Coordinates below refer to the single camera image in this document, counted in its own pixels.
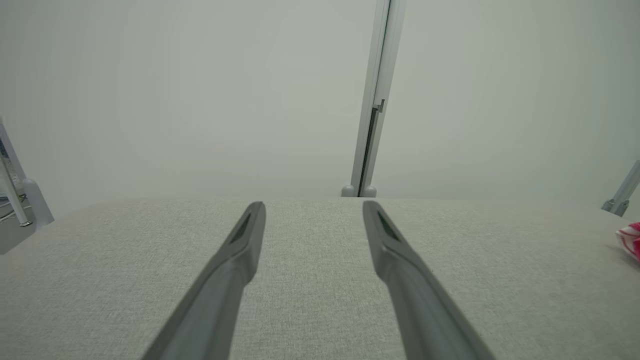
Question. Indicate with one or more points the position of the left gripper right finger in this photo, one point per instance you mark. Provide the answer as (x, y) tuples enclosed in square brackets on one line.
[(420, 310)]

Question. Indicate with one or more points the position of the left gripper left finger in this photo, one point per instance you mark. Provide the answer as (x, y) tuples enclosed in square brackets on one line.
[(220, 295)]

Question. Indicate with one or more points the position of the red garment broad white trim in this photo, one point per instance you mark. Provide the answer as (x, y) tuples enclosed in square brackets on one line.
[(632, 240)]

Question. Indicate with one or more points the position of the chrome metal rack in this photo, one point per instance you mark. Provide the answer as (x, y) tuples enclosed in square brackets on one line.
[(12, 195)]

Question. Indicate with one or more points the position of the grey slanted partition post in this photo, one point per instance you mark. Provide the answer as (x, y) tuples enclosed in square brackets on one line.
[(37, 200), (625, 192)]

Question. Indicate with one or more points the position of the grey upright partition post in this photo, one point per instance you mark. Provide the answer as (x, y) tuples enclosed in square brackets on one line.
[(377, 75)]

